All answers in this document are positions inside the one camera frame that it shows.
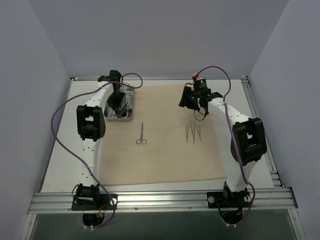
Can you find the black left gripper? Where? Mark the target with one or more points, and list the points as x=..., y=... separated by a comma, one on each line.
x=116, y=100

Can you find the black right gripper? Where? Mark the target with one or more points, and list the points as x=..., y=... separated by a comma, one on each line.
x=188, y=100

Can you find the stainless steel instrument tray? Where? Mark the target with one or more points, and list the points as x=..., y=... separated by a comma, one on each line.
x=129, y=96

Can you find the long steel tweezers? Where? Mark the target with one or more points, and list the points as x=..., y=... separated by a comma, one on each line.
x=193, y=128

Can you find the short steel tweezers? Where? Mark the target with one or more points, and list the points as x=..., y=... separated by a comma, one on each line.
x=198, y=128

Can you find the steel surgical scissors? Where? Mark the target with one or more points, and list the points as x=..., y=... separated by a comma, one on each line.
x=141, y=140

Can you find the beige cloth wrap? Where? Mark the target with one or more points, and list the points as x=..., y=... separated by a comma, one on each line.
x=166, y=157

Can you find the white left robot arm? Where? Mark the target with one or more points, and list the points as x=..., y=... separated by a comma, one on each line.
x=91, y=125

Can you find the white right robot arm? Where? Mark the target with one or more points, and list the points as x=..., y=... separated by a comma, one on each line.
x=248, y=140

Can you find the steel forceps clamp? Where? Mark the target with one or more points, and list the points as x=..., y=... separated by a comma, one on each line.
x=120, y=110

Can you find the aluminium back rail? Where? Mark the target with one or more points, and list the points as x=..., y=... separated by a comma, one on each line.
x=147, y=78

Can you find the aluminium rail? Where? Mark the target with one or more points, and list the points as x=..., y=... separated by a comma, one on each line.
x=147, y=78
x=265, y=169

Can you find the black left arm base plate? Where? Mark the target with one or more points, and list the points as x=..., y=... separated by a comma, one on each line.
x=81, y=203

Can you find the aluminium front rail frame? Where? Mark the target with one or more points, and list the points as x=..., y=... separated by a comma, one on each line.
x=160, y=201

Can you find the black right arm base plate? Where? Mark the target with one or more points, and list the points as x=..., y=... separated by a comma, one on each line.
x=224, y=200

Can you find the aluminium right side rail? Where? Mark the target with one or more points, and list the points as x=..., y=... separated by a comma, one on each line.
x=265, y=169

